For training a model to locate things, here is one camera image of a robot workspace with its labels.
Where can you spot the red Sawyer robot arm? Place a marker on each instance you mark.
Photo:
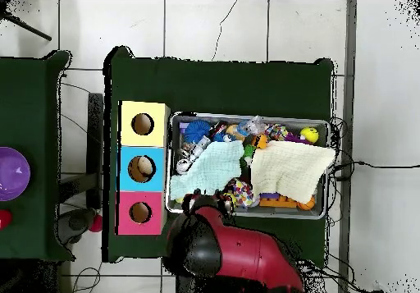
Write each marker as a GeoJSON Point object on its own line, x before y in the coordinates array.
{"type": "Point", "coordinates": [249, 257]}

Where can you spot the small red ball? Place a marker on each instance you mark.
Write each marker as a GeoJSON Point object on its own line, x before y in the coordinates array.
{"type": "Point", "coordinates": [96, 224]}

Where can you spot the purple bowl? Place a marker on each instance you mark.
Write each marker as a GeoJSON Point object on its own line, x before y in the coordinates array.
{"type": "Point", "coordinates": [13, 174]}

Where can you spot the black tripod leg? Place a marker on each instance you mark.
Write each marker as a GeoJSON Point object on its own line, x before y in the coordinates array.
{"type": "Point", "coordinates": [29, 28]}

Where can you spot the cream knitted cloth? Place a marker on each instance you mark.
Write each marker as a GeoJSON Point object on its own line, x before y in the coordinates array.
{"type": "Point", "coordinates": [288, 168]}

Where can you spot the orange toy brick plate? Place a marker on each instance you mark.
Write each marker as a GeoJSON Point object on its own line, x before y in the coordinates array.
{"type": "Point", "coordinates": [279, 202]}

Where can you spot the dark green table cloth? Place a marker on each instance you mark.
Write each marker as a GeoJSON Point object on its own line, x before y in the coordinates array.
{"type": "Point", "coordinates": [223, 86]}

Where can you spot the mint green knitted cloth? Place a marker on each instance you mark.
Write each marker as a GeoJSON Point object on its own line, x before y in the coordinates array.
{"type": "Point", "coordinates": [213, 168]}

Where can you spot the side table with green cloth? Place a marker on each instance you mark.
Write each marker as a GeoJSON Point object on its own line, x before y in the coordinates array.
{"type": "Point", "coordinates": [29, 109]}

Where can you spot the blue spiky toy with eyes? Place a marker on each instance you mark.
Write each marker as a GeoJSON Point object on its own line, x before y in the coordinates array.
{"type": "Point", "coordinates": [219, 137]}

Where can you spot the crushed clear plastic bottle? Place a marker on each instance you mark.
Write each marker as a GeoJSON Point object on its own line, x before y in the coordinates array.
{"type": "Point", "coordinates": [249, 126]}

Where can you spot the blue spiky ball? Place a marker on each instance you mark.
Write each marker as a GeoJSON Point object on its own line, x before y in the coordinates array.
{"type": "Point", "coordinates": [197, 131]}

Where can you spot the colourful polka dot cloth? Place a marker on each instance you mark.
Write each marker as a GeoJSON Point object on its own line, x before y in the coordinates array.
{"type": "Point", "coordinates": [242, 193]}

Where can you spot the red round object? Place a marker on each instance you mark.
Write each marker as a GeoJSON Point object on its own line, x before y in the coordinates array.
{"type": "Point", "coordinates": [4, 219]}

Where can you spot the yellow smiley face ball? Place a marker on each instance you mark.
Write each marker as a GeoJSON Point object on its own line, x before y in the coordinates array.
{"type": "Point", "coordinates": [309, 135]}

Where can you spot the wooden box with three holes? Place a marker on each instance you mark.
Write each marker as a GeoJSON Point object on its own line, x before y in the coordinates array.
{"type": "Point", "coordinates": [126, 135]}

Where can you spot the orange toy block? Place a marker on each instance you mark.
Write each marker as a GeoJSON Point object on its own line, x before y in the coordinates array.
{"type": "Point", "coordinates": [260, 141]}

